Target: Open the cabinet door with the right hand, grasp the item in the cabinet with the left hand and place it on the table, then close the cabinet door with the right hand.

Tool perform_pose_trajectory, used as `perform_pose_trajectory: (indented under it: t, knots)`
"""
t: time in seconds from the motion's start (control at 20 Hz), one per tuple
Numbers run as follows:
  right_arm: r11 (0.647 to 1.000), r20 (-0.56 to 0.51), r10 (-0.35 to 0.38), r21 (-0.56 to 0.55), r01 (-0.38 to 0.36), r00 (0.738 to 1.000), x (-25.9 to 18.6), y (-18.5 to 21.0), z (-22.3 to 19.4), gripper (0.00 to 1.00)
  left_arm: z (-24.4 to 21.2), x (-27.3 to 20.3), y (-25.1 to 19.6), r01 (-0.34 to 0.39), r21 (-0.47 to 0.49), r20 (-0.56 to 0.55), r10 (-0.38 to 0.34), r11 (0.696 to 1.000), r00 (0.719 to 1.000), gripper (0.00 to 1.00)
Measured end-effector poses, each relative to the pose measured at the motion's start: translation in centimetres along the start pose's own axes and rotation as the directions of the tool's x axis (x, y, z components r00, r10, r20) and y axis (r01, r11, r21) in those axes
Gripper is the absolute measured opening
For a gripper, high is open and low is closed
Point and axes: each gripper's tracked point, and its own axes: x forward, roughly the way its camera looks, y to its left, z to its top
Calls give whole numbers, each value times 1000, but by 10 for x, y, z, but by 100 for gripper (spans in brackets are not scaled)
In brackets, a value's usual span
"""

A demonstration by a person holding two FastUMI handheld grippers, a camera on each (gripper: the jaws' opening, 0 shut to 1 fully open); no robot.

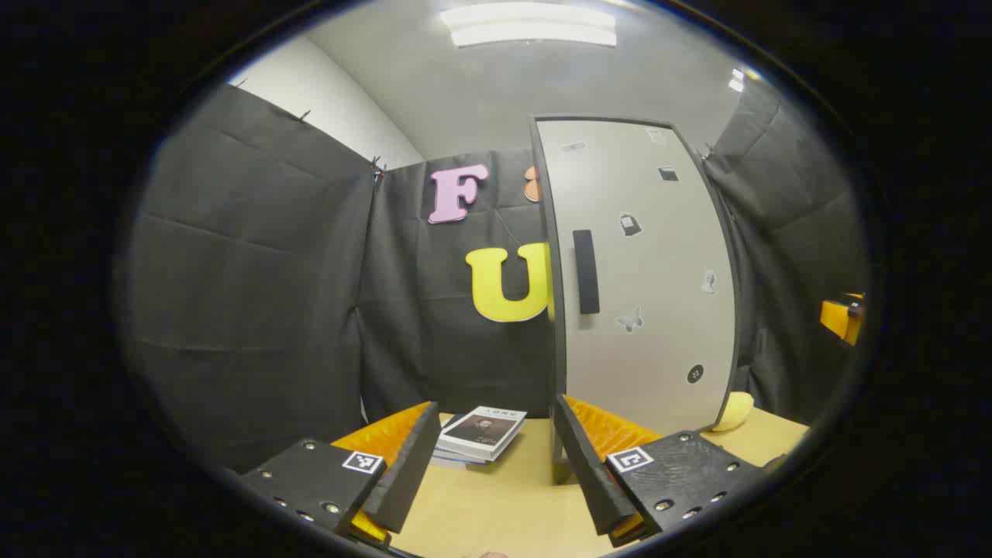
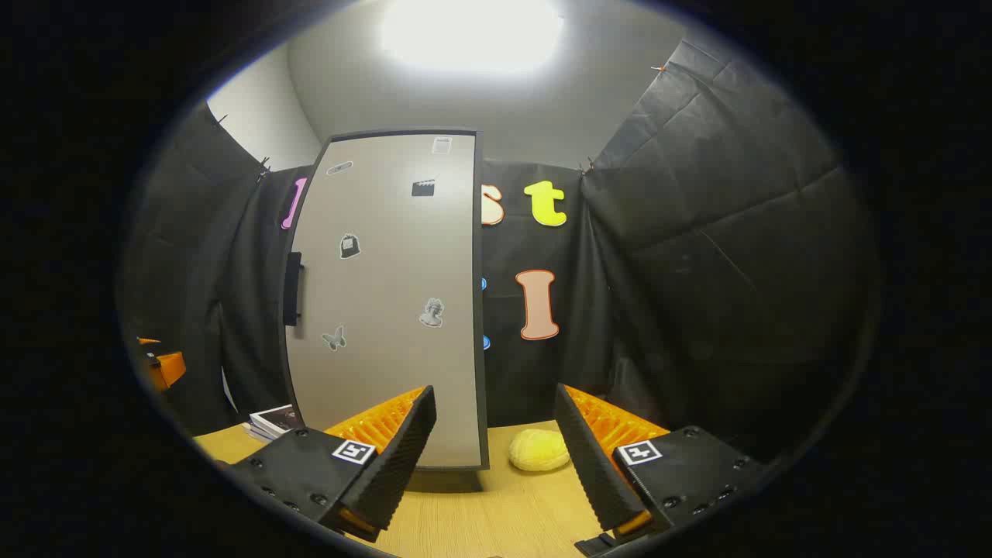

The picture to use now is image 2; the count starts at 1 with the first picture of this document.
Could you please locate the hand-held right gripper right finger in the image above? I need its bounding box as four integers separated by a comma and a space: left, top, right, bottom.
553, 383, 768, 557

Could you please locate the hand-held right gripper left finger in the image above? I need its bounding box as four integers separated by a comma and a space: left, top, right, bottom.
229, 385, 437, 543

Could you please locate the black cabinet door handle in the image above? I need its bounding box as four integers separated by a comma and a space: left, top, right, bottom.
283, 252, 305, 326

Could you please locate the dark grey cabinet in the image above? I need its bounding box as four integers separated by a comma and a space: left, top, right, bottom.
279, 126, 492, 474

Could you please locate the yellow round sponge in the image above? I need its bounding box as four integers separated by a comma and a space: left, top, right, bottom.
508, 429, 572, 472

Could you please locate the white book with portrait cover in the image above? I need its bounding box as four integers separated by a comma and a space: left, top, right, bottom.
250, 405, 305, 436

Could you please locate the black backdrop cloth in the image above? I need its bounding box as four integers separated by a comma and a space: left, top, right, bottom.
116, 35, 880, 466

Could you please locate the ceiling light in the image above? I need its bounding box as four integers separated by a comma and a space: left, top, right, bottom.
380, 0, 565, 74

